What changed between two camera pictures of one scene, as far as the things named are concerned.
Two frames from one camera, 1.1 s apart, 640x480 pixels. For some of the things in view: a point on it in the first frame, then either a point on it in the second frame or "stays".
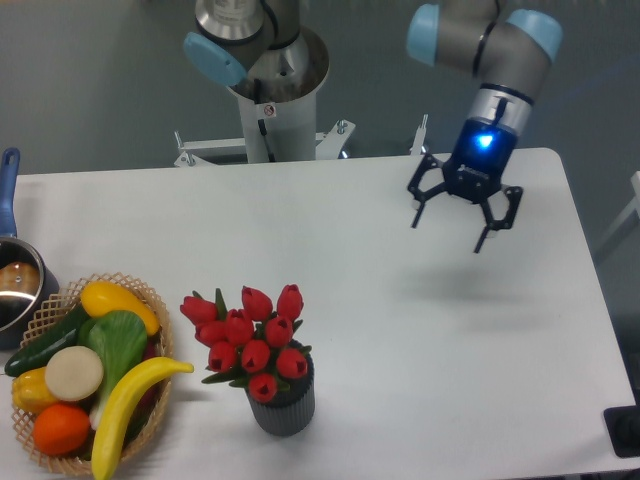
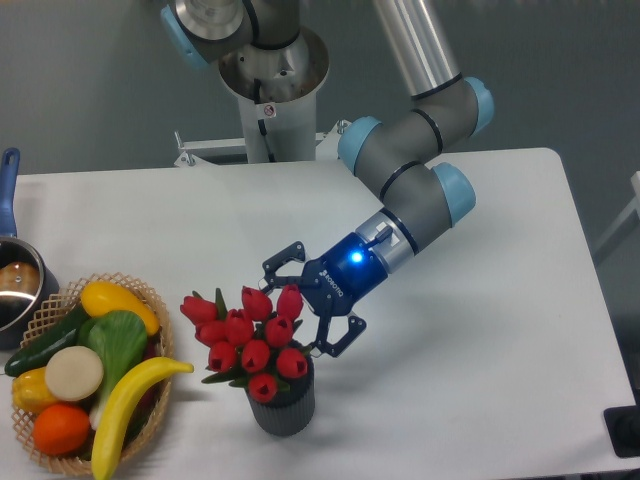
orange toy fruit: [61, 429] stays
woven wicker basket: [91, 371] stays
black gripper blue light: [474, 172] -> [333, 284]
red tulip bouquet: [254, 346] stays
